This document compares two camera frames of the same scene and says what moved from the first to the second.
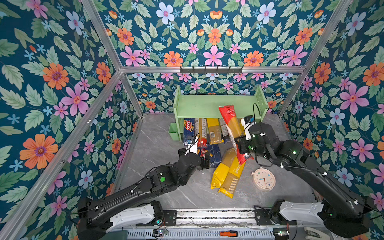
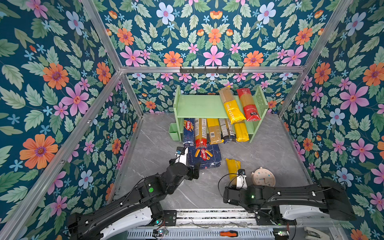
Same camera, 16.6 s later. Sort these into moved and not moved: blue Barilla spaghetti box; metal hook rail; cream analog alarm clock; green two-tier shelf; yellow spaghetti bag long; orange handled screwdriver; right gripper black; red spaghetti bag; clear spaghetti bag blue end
Moved: right gripper black; red spaghetti bag
Not moved: yellow spaghetti bag long; clear spaghetti bag blue end; orange handled screwdriver; green two-tier shelf; blue Barilla spaghetti box; metal hook rail; cream analog alarm clock
